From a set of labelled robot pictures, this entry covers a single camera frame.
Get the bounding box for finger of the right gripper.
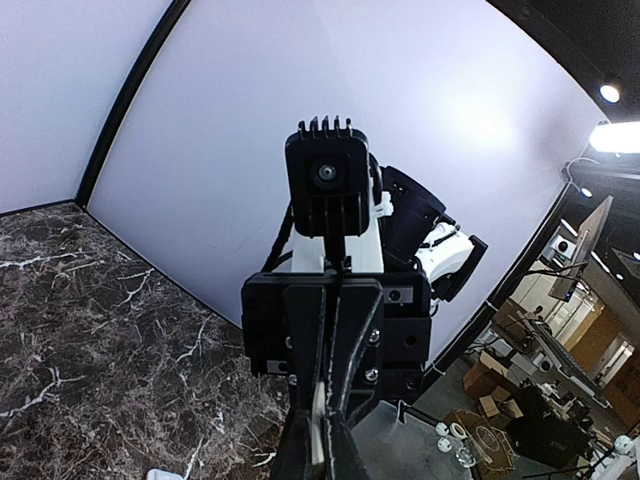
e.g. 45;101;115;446
327;277;384;425
283;282;327;415

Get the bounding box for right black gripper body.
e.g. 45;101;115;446
241;272;432;402

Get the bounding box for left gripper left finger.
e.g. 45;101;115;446
270;407;320;480

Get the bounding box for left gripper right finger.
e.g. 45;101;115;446
322;410;370;480

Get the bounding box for grey battery cover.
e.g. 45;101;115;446
310;380;326;472

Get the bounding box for white remote control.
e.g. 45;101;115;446
145;468;183;480

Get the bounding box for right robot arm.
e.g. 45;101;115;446
241;167;487;422

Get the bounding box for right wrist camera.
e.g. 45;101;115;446
284;115;396;274

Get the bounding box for right black frame post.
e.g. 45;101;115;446
424;179;576;376

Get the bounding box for black frame post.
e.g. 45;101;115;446
424;179;576;376
74;0;191;210

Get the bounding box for left black frame post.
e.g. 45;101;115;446
74;0;191;210

